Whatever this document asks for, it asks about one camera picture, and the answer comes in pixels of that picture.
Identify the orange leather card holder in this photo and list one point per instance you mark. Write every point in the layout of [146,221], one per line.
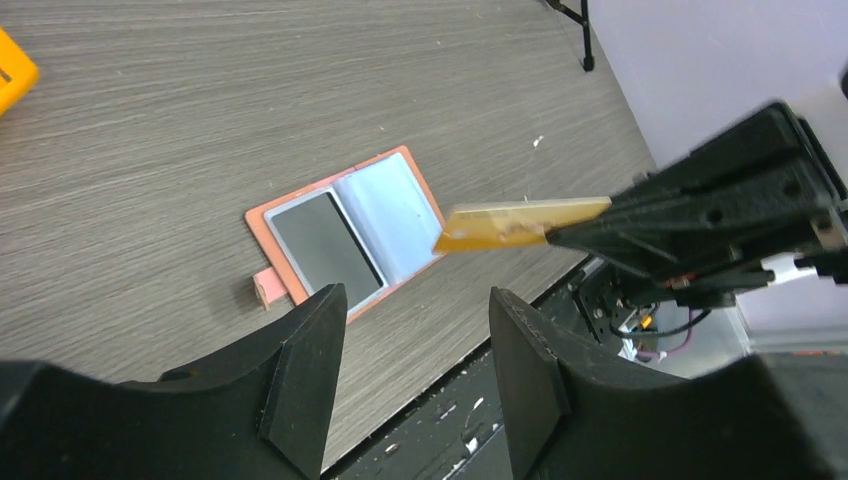
[370,227]

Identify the dark card in holder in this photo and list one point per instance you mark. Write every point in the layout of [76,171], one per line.
[323,246]

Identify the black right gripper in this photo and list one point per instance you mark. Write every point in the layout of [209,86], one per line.
[698,231]

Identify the yellow plastic bin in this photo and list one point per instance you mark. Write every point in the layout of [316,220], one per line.
[19,73]

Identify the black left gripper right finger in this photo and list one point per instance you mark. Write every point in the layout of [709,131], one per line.
[573,410]

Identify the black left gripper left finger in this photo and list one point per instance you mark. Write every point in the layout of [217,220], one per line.
[258,408]

